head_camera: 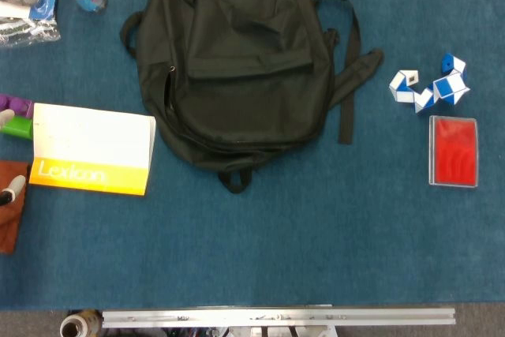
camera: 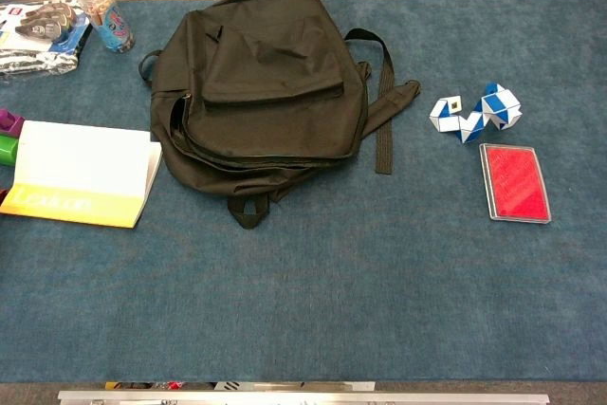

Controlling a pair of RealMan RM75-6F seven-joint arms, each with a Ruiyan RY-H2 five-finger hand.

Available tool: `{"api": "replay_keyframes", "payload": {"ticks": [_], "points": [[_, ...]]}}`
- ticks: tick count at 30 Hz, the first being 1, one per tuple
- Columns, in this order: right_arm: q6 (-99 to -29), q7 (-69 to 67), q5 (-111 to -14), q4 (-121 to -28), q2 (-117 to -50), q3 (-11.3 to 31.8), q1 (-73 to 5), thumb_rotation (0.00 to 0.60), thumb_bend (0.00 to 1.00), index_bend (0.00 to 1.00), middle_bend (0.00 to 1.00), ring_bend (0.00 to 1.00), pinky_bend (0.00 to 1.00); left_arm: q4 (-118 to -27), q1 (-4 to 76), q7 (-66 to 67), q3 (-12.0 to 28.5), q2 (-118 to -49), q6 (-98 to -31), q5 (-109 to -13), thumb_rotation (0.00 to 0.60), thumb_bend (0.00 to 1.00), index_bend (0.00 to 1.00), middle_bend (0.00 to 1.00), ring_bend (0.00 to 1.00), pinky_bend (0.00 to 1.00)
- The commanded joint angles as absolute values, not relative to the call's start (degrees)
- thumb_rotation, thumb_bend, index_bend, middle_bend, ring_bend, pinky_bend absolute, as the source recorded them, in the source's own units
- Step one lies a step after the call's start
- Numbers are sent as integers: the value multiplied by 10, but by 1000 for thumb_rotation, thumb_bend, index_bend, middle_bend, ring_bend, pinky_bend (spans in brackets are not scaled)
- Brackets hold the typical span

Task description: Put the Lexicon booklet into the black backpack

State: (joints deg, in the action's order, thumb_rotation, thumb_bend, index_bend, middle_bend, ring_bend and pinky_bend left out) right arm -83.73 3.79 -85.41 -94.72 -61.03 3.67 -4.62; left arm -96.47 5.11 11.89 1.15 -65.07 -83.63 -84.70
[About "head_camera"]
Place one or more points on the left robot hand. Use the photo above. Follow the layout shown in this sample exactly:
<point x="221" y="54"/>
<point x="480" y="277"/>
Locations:
<point x="16" y="184"/>

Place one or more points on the yellow white padded envelope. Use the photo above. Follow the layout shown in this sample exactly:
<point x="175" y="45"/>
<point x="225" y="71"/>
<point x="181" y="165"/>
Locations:
<point x="90" y="143"/>

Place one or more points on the black backpack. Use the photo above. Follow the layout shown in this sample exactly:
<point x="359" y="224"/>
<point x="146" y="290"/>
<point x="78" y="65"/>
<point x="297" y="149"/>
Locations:
<point x="244" y="76"/>

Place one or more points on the brown leather pouch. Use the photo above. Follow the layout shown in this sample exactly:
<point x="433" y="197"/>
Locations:
<point x="10" y="226"/>

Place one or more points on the green toy block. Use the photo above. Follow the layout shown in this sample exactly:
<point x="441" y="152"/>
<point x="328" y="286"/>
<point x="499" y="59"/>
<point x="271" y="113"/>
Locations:
<point x="17" y="128"/>

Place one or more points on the purple toy block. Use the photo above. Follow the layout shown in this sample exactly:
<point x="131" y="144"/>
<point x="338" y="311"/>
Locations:
<point x="17" y="105"/>

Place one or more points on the silver foil plastic bag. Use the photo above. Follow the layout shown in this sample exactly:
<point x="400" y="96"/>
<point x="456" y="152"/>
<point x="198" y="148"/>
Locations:
<point x="27" y="31"/>

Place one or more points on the brown tape roll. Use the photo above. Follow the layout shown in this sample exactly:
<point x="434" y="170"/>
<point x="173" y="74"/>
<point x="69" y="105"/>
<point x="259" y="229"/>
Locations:
<point x="77" y="325"/>

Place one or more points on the blue white snake puzzle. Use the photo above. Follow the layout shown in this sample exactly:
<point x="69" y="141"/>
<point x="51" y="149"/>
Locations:
<point x="444" y="86"/>

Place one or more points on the red card box clear case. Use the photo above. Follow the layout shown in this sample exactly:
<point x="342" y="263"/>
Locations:
<point x="453" y="151"/>

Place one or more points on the aluminium profile rail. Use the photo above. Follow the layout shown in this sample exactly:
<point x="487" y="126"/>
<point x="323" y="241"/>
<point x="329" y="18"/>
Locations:
<point x="276" y="318"/>

